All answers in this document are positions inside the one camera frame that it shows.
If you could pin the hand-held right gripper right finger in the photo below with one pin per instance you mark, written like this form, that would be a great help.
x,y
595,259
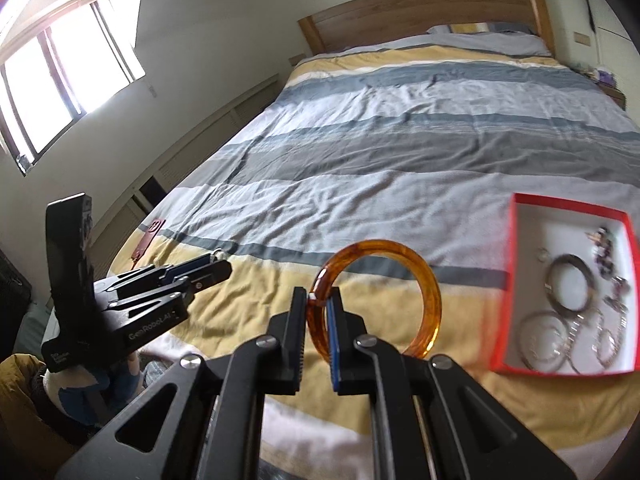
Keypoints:
x,y
334,350

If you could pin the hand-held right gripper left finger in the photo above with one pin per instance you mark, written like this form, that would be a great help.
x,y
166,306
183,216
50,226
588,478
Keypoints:
x,y
299,340

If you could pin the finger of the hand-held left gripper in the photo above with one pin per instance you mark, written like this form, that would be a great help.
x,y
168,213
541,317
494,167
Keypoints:
x,y
200,270
155,300

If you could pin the amber bangle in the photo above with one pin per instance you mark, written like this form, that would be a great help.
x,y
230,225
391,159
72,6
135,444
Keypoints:
x,y
380,246

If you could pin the red jewelry box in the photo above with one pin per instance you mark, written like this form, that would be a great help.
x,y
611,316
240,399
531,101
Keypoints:
x,y
505,310

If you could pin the silver twisted bangle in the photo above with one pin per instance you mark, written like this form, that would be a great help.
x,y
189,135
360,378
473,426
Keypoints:
x,y
575,355
522,340

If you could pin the dark brown translucent bangle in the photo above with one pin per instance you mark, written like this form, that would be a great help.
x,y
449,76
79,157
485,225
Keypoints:
x,y
555,265

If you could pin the person's left hand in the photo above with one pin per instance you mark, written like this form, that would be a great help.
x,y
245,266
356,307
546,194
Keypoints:
x,y
100,385

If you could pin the red leather tag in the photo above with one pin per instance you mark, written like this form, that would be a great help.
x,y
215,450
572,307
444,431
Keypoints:
x,y
147,240

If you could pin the mustard yellow clothing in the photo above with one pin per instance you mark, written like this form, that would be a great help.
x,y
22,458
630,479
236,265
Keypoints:
x,y
22,410

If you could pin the window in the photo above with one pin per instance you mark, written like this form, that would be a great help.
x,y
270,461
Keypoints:
x,y
60,85

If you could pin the striped duvet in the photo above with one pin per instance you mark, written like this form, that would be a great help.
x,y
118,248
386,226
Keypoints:
x,y
400,160

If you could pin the wooden headboard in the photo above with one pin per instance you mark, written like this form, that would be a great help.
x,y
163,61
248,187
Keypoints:
x,y
400,15

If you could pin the grey pillow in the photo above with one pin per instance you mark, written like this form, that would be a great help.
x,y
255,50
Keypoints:
x,y
495,40

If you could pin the wooden nightstand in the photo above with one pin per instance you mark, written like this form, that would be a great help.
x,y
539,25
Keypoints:
x,y
615,96

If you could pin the purple bedside clutter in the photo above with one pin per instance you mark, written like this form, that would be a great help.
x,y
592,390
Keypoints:
x,y
606,77

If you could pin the wall socket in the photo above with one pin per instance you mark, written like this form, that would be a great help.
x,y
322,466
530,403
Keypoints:
x,y
581,38
296,58

